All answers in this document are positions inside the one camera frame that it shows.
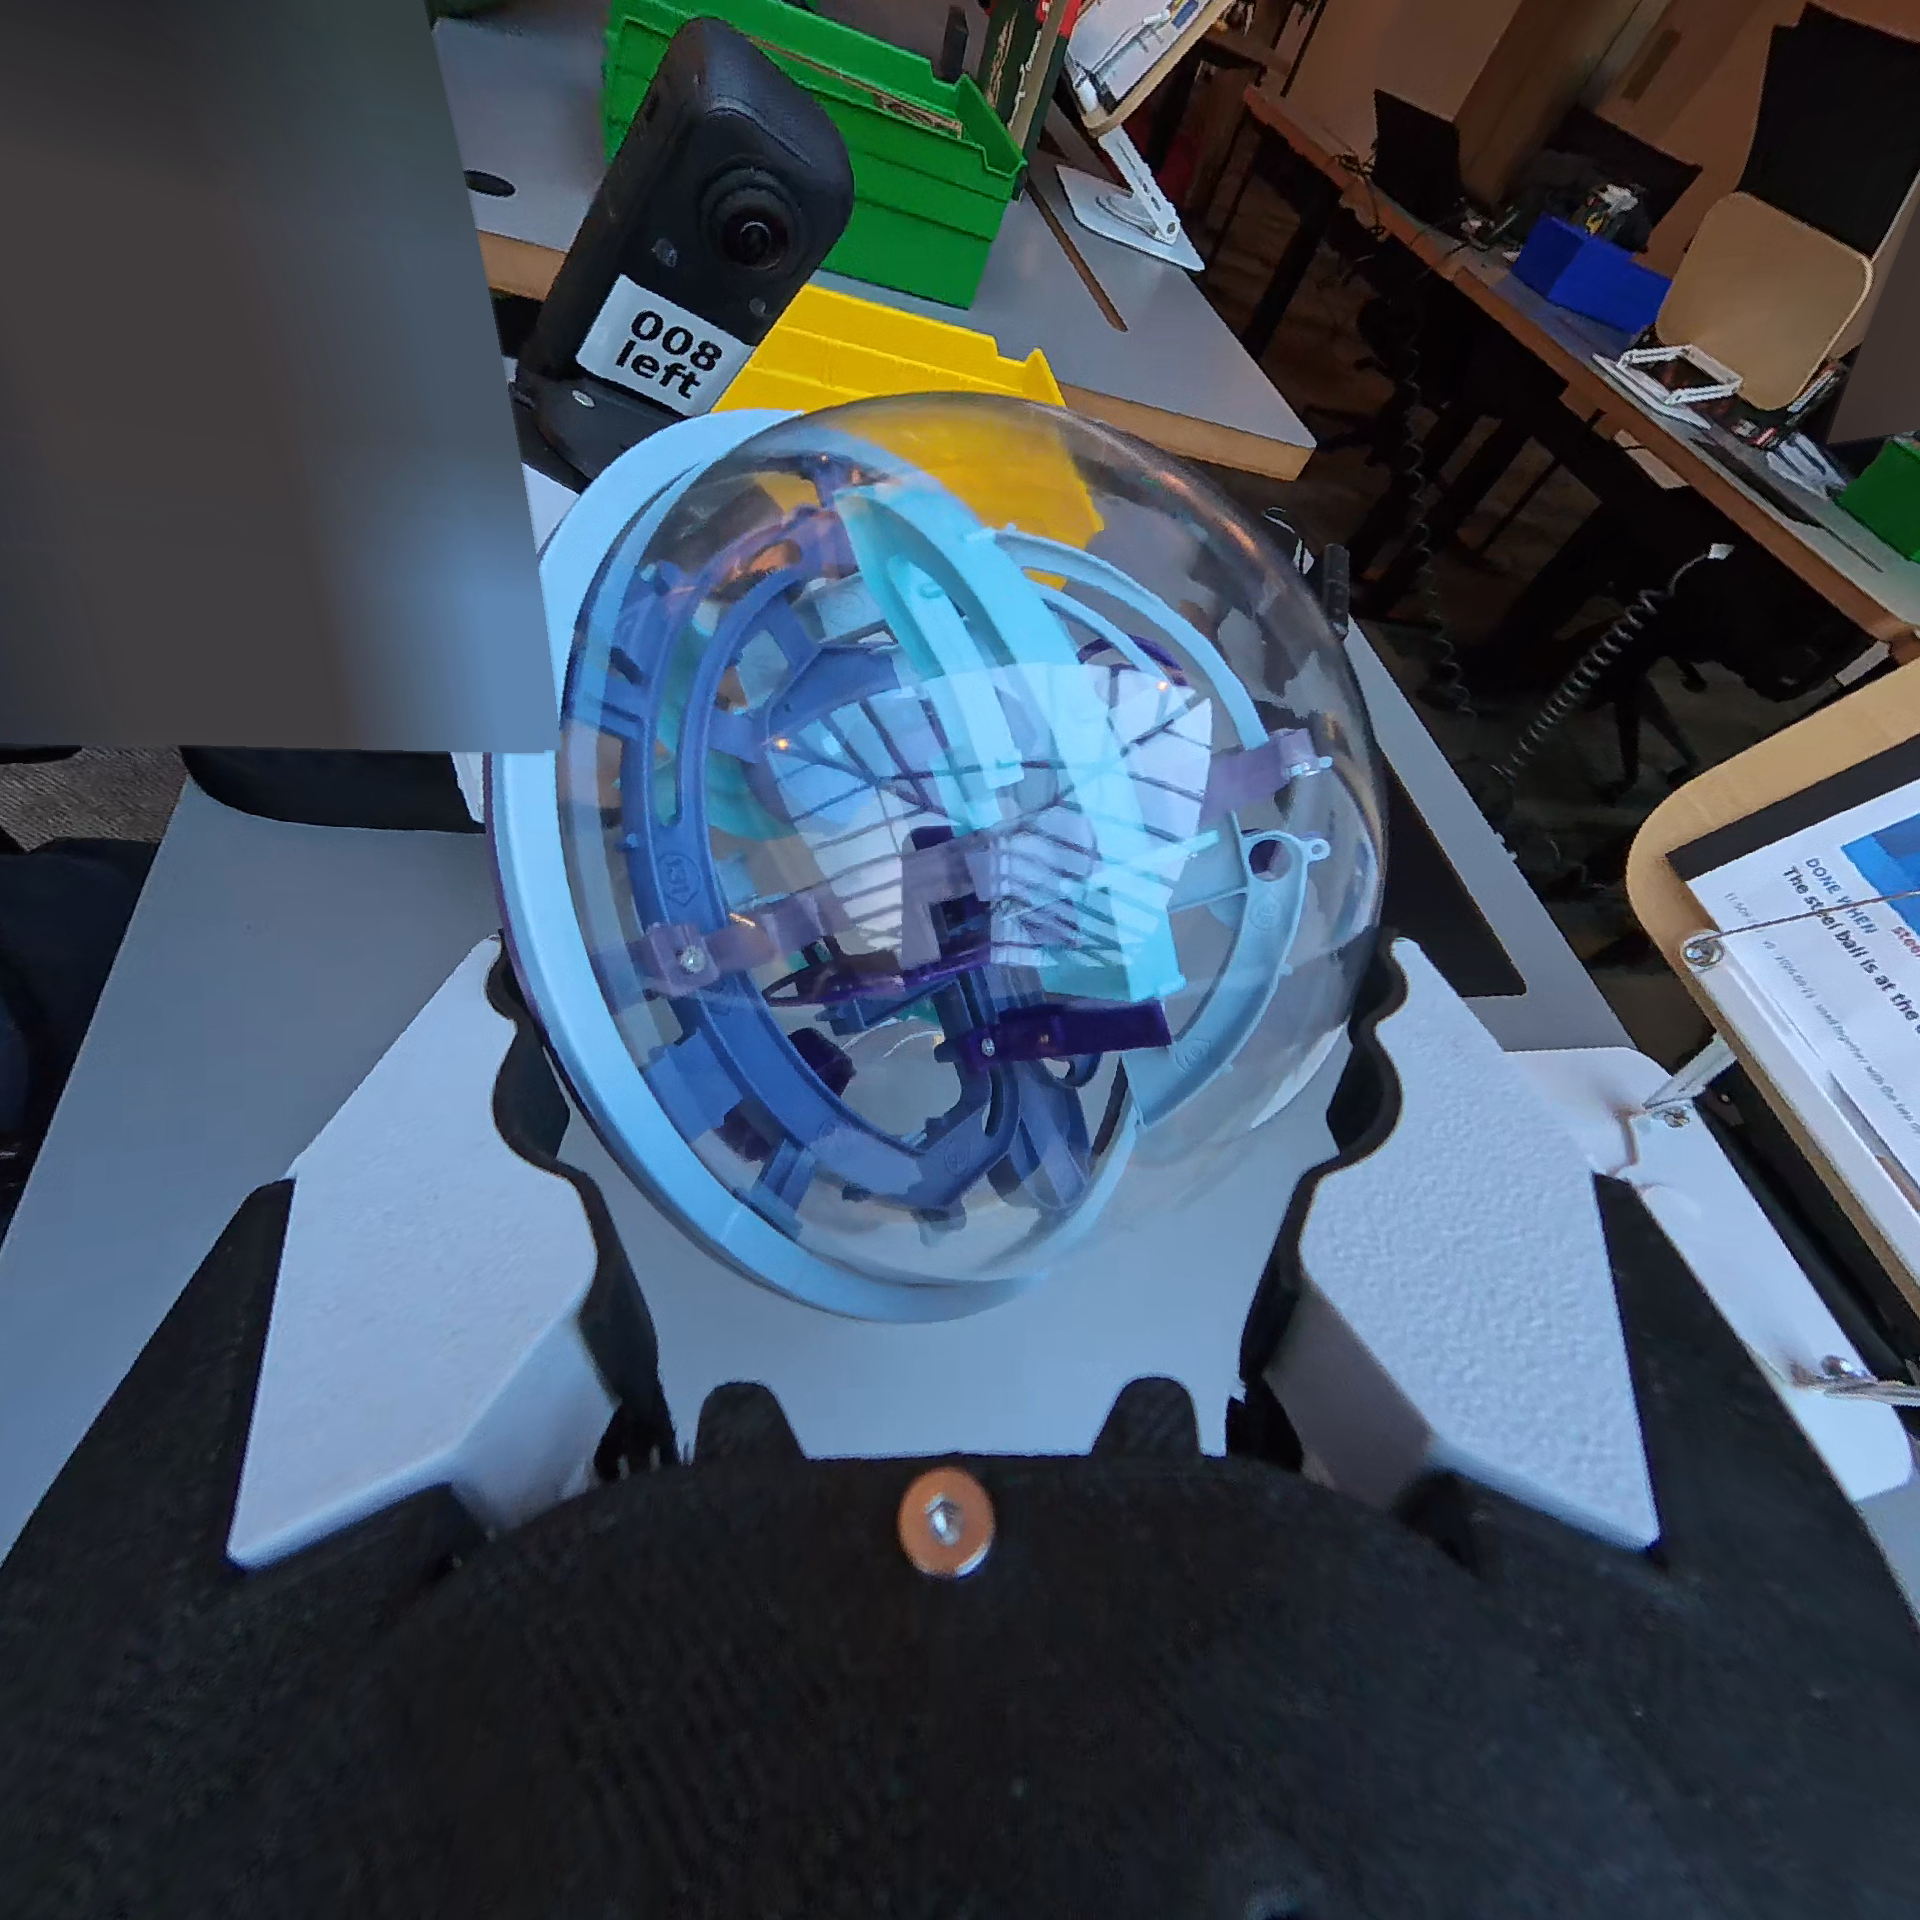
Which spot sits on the yellow plastic bin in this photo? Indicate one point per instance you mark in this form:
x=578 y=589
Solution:
x=885 y=352

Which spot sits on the green plastic bin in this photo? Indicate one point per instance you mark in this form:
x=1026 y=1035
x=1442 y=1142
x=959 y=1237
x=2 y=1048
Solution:
x=901 y=196

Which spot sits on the small white frame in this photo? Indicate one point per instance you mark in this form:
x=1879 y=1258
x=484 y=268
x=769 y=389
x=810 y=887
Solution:
x=1666 y=379

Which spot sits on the small green bin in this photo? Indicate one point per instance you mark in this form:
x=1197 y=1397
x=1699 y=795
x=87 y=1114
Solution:
x=1891 y=504

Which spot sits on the clear maze ball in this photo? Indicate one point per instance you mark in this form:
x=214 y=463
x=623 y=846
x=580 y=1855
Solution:
x=961 y=839

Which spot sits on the wooden instruction board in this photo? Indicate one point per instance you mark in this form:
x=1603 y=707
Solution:
x=1659 y=886
x=1142 y=53

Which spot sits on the green red carton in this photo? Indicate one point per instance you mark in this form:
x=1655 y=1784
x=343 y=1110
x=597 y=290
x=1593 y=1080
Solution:
x=1027 y=61

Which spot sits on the pale wooden chair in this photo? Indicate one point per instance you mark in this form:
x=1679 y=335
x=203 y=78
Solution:
x=1763 y=301

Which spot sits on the long wooden-edged desk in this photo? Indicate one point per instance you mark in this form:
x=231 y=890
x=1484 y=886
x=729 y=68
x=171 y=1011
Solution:
x=1771 y=504

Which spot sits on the blue plastic bin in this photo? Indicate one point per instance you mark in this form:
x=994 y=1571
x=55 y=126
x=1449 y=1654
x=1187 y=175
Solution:
x=1590 y=278

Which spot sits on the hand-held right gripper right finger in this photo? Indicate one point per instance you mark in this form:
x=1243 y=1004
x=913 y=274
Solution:
x=1471 y=1276

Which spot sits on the white board stand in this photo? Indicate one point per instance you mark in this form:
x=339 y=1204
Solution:
x=1126 y=202
x=1725 y=1244

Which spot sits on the black laptop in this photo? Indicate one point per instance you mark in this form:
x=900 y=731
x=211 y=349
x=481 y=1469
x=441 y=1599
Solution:
x=1418 y=150

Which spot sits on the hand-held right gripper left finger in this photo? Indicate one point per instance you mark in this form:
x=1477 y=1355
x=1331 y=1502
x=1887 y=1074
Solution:
x=405 y=1244

